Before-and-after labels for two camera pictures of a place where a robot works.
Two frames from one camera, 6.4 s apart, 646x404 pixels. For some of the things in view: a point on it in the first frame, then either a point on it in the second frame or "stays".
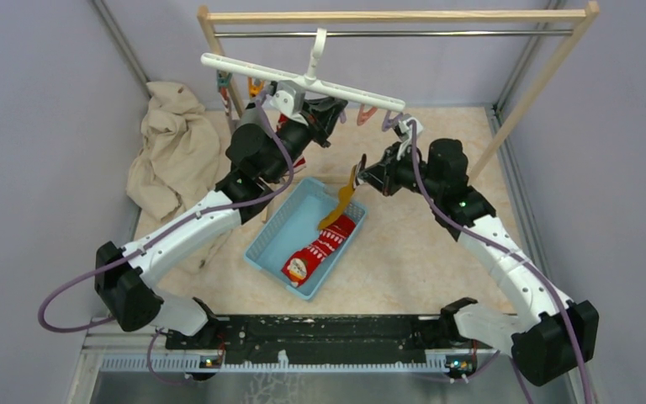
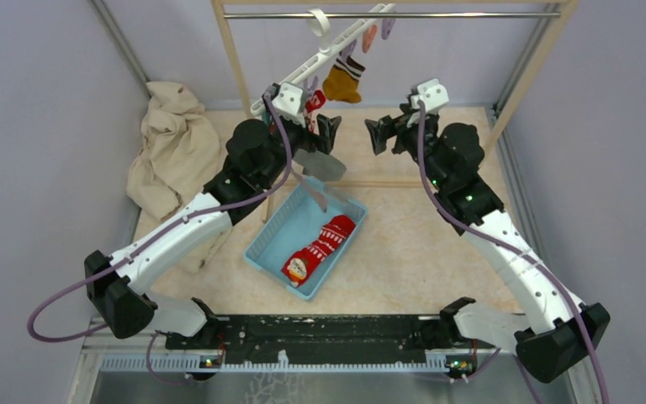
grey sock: (255, 116) → (320, 165)
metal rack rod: (452, 33) → (277, 16)
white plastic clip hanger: (309, 82) → (320, 23)
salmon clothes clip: (362, 116) → (368, 37)
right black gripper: (382, 176) → (382, 130)
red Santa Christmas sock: (300, 263) stays
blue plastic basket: (293, 226) stays
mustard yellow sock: (344, 195) → (342, 82)
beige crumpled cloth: (179, 153) stays
